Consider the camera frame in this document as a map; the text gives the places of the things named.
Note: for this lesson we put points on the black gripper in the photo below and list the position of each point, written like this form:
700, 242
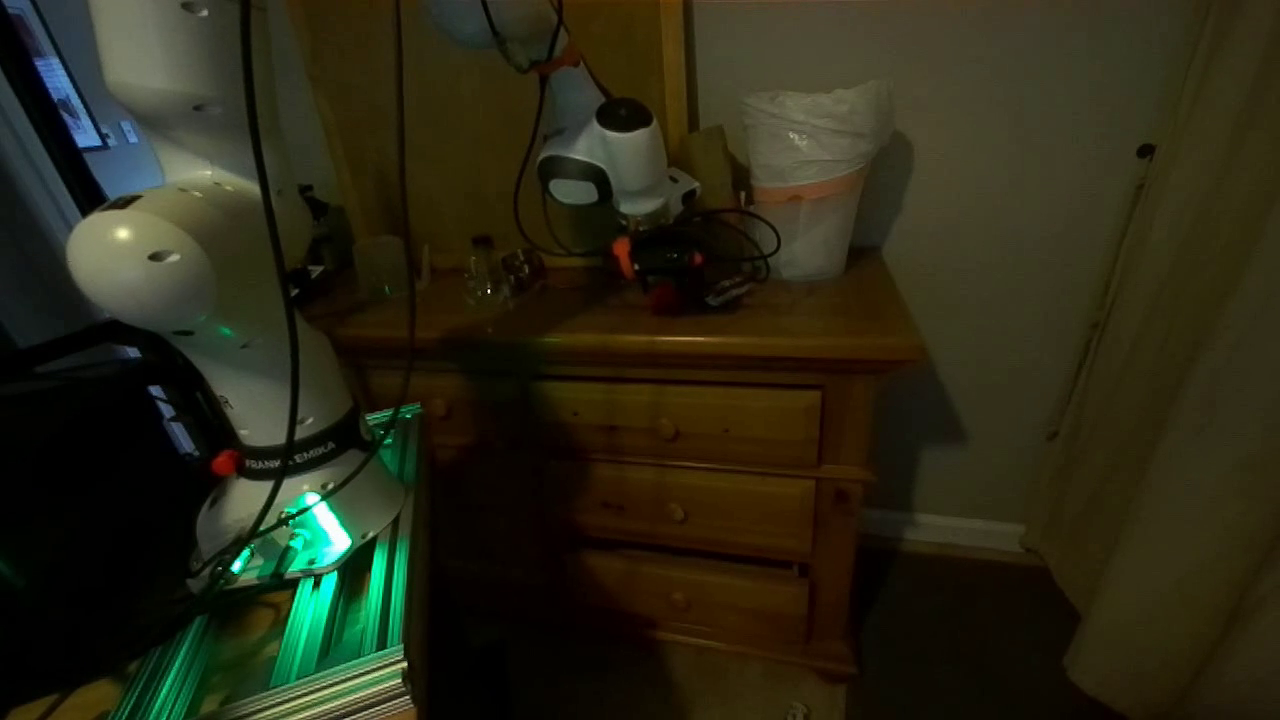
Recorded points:
666, 242

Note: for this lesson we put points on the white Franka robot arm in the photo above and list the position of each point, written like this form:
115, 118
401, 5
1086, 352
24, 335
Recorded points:
240, 265

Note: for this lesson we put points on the small silver cylinder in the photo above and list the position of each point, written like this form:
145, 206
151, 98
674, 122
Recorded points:
731, 291

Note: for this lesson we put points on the wooden dresser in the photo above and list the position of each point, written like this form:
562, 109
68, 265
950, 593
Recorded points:
745, 335

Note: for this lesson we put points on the small metal measuring cup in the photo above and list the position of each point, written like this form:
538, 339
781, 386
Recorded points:
527, 269

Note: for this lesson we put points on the trash bin with white bag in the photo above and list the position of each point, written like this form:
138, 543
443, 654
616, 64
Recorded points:
808, 186

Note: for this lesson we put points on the wide shallow dresser drawer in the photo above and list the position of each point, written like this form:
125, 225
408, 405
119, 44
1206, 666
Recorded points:
695, 427

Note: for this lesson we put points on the clear stemless glass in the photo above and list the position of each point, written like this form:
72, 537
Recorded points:
483, 269

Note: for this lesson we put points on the wooden back panel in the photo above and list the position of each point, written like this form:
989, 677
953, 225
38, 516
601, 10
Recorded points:
443, 132

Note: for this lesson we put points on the wooden dresser drawer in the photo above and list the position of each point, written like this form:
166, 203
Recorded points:
700, 508
695, 598

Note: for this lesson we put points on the beige curtain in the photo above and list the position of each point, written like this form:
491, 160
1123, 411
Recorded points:
1186, 400

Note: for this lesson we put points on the black controller box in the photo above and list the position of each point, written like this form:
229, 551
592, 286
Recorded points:
94, 507

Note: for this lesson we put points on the black camera on stand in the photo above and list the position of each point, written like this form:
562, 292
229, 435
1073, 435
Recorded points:
323, 234

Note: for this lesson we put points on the small black wall hook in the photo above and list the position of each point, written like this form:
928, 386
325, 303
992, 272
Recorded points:
1146, 150

